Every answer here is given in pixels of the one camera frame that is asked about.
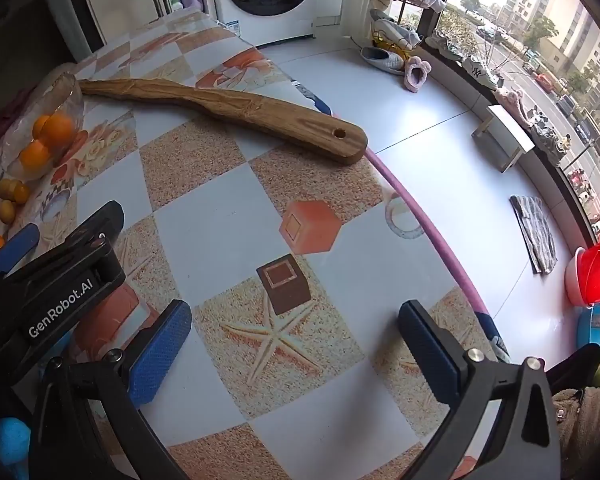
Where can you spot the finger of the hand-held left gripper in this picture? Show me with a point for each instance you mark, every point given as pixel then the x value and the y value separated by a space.
pixel 17 251
pixel 102 222

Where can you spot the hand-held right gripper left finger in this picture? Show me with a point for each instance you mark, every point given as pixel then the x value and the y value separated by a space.
pixel 160 355

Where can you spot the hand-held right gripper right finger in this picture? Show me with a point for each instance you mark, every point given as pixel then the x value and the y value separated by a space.
pixel 430 355

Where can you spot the clear glass bowl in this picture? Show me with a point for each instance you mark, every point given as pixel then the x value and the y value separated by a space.
pixel 75 105

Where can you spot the brown kiwi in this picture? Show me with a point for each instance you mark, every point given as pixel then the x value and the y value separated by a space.
pixel 5 210
pixel 7 187

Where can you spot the small orange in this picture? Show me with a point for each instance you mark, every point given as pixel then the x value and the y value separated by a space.
pixel 35 156
pixel 23 194
pixel 39 125
pixel 60 131

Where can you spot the magenta cloth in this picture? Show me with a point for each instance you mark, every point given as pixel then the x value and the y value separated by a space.
pixel 0 115

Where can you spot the light blue plastic object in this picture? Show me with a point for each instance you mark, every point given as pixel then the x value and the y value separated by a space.
pixel 7 440

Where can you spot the pink hula hoop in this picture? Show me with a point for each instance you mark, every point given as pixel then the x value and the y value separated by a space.
pixel 420 215

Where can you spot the grey striped floor cloth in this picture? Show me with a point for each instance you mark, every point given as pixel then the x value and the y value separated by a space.
pixel 535 232

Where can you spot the pink plastic basin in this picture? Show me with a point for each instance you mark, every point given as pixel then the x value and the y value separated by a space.
pixel 575 280

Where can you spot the blue plastic basin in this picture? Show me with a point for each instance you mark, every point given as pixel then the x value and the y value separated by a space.
pixel 592 332

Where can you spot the person's olive clothing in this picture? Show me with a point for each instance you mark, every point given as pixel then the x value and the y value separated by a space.
pixel 590 425

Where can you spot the red plastic bucket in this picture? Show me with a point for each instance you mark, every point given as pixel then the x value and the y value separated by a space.
pixel 597 272

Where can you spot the small white stool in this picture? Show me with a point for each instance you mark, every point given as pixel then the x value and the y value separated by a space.
pixel 507 132

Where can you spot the grey shoes pair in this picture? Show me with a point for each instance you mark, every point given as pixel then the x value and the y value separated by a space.
pixel 550 136

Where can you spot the white washing machine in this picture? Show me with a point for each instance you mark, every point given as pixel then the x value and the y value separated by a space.
pixel 280 25

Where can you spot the pink fluffy slippers pair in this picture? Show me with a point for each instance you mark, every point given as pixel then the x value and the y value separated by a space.
pixel 512 102

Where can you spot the pink fluffy slipper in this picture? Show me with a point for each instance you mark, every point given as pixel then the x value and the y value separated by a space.
pixel 416 74

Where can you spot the white sneaker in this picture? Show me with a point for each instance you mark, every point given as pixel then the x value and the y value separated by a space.
pixel 480 72

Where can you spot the grey slipper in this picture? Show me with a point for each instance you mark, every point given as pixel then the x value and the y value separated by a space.
pixel 382 59

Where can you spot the grey sneakers pair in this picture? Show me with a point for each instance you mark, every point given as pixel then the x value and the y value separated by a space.
pixel 445 42

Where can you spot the metal shoe rack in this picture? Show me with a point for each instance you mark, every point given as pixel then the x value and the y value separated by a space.
pixel 402 10

